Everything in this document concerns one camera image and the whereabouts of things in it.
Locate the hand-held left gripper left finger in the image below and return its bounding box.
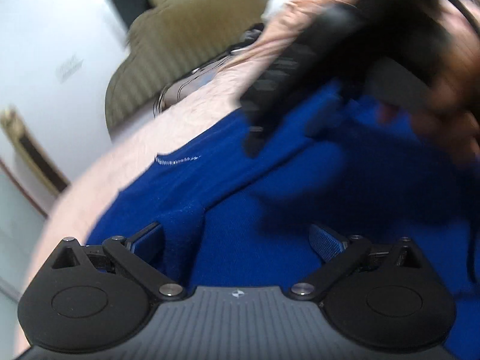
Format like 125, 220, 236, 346
50, 222, 184, 301

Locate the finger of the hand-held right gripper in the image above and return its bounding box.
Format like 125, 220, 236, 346
243, 118, 280, 159
304, 82, 362, 138

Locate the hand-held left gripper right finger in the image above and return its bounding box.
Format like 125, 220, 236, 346
289, 223, 432, 302

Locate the blue knit sweater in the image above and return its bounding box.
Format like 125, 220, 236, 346
84, 79, 480, 310

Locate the person's right hand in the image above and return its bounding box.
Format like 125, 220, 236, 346
377, 0, 480, 170

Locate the dark device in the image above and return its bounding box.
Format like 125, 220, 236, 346
239, 22, 265, 52

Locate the pink quilted bed cover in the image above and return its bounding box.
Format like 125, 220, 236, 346
13, 0, 376, 360

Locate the olive padded headboard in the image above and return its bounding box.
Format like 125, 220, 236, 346
104, 0, 275, 140

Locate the white door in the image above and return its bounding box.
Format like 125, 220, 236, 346
0, 157, 50, 302

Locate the gold frame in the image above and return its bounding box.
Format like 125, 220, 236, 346
0, 107, 71, 196

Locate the white wall socket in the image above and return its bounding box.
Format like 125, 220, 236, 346
55, 55, 85, 82

